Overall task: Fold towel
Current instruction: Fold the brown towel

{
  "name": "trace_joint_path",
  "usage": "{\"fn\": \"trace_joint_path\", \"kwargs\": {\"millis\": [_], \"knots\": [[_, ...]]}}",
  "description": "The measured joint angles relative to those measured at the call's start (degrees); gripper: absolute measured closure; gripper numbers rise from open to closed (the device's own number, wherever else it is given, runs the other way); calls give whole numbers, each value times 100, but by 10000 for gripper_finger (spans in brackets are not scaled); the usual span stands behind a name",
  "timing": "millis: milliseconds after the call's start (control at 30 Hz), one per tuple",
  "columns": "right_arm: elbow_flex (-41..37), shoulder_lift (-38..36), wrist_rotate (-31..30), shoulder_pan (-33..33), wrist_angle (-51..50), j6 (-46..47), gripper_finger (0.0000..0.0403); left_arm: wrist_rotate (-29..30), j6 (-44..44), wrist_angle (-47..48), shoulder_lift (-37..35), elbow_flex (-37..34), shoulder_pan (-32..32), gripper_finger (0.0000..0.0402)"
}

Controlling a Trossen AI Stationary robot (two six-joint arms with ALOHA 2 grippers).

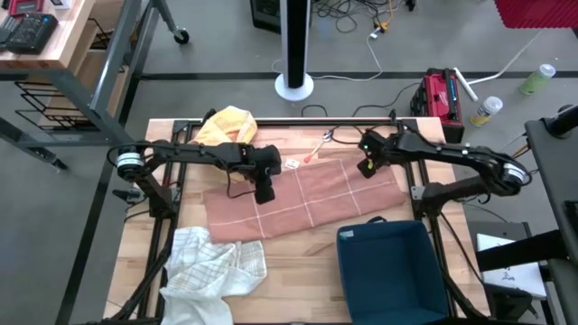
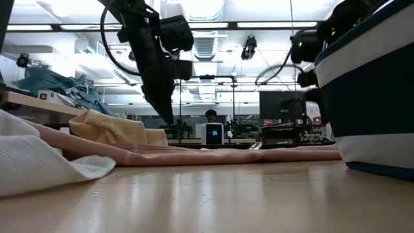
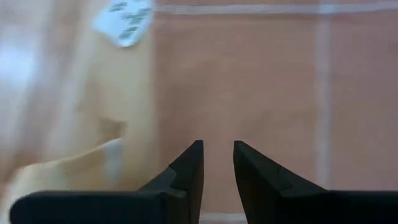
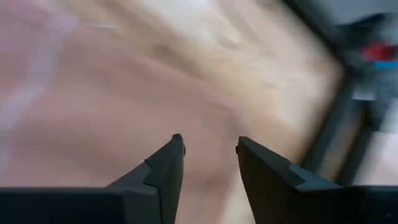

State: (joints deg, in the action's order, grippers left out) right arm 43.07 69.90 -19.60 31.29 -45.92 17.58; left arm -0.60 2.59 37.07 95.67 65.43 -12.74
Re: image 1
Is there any wooden workbench grey frame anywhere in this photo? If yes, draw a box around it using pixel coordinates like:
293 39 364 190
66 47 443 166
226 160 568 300
0 0 191 172

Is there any white power cable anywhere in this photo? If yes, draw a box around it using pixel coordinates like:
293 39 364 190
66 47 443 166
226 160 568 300
270 26 385 83

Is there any grey equipment cart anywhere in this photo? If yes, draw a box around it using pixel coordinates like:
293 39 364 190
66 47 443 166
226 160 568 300
476 103 578 325

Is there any navy fabric storage bin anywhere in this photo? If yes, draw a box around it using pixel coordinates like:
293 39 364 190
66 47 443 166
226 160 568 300
336 216 451 325

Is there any yellow white wipes canister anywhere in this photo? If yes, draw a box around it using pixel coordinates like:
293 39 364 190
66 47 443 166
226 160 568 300
469 96 504 127

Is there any black floor cable tangle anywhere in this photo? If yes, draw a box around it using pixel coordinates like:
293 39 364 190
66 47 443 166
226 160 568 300
311 0 416 35

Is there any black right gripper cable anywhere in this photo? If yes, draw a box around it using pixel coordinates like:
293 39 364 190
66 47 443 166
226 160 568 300
324 124 376 146

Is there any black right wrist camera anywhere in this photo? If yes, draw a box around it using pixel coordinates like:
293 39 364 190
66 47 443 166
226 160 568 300
356 157 378 180

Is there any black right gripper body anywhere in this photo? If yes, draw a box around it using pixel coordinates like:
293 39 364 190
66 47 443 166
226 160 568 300
358 130 395 162

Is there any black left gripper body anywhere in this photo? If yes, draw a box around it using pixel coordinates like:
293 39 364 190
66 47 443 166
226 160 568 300
245 144 284 182

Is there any red foam panel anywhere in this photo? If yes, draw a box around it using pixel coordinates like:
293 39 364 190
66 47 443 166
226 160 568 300
493 0 578 31

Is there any white waffle towel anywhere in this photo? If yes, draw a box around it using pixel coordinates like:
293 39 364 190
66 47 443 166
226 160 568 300
159 225 268 325

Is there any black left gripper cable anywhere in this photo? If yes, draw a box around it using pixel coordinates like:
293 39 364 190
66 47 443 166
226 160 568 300
223 166 258 200

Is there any red black tool case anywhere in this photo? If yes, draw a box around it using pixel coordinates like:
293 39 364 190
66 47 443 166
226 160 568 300
409 67 466 144

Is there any yellow checked towel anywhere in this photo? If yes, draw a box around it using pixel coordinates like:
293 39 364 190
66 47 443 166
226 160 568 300
191 105 258 184

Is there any metal spoon orange handle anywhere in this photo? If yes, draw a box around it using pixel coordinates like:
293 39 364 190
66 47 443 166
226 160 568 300
303 129 334 163

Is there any short black floor cable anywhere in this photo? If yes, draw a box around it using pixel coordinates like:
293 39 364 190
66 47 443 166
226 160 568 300
301 104 330 119

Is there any black wire rack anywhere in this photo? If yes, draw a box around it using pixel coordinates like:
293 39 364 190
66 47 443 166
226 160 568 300
15 17 127 132

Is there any white plastic tube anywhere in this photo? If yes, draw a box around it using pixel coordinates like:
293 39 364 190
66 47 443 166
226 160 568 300
452 66 479 103

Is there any black floor box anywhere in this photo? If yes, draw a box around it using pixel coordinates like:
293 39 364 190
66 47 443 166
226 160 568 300
250 0 284 35

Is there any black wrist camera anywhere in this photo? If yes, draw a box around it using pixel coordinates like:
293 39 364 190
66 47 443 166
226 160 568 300
254 179 276 206
356 157 378 180

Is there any pink towel with white stripes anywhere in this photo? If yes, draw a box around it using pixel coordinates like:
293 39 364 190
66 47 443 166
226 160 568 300
202 155 408 245

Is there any long black floor cable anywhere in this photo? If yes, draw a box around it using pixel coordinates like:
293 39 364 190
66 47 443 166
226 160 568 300
351 80 424 119

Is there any red flat device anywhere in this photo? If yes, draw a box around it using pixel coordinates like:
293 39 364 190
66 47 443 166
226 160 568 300
6 0 46 17

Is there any black keypad device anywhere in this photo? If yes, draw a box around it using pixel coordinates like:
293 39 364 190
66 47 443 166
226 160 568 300
4 12 60 55

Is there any thin white floor cable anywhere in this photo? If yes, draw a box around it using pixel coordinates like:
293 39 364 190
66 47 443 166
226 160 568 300
467 29 543 87

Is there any black aluminium table frame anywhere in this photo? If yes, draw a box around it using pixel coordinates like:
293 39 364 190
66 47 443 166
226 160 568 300
85 116 498 325

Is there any green wipes canister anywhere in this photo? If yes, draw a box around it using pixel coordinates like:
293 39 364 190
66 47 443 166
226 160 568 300
518 63 557 97

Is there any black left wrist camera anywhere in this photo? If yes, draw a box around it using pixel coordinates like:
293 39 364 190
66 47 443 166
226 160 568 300
254 179 276 206

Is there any black orange cable bundle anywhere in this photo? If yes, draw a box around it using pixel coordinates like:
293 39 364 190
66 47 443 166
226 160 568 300
460 135 541 207

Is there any white paper sheet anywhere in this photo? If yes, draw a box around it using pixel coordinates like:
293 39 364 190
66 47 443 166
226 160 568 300
476 232 548 299

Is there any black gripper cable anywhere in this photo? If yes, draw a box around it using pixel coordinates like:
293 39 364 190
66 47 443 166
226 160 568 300
223 166 258 200
324 124 376 146

